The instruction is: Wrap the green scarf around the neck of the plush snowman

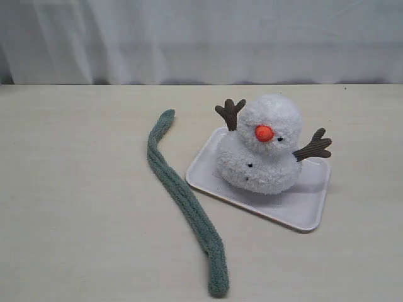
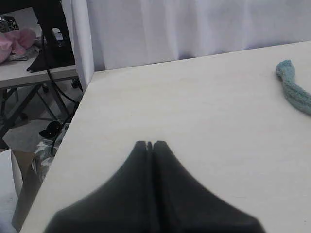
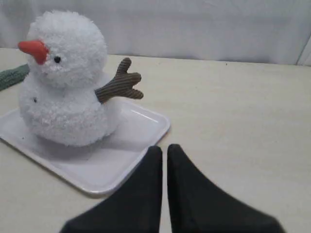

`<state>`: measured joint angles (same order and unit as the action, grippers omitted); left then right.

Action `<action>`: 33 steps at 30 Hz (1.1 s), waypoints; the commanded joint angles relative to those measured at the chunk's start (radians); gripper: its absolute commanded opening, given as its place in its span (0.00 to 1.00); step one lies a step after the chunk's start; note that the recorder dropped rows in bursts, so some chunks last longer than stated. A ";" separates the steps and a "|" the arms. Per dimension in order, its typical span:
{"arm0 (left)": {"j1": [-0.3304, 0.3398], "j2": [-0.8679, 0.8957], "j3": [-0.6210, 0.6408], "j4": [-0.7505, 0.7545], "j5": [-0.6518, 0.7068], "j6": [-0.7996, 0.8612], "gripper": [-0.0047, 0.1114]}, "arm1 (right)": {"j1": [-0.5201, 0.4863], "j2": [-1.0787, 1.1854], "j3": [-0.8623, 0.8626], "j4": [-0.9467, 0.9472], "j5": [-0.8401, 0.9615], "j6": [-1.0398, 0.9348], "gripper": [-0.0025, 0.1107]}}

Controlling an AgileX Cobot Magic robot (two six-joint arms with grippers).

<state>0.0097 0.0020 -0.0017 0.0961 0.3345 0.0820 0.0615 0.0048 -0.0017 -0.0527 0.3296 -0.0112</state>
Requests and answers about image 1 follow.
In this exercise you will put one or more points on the white plush snowman toy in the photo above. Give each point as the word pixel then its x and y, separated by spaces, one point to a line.
pixel 260 151

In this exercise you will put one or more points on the green fuzzy scarf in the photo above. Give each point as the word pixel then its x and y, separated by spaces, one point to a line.
pixel 204 230

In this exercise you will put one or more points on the white plastic tray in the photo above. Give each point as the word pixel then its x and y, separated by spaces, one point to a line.
pixel 300 208

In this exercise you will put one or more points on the white backdrop curtain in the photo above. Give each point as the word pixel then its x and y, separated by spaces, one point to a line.
pixel 201 42

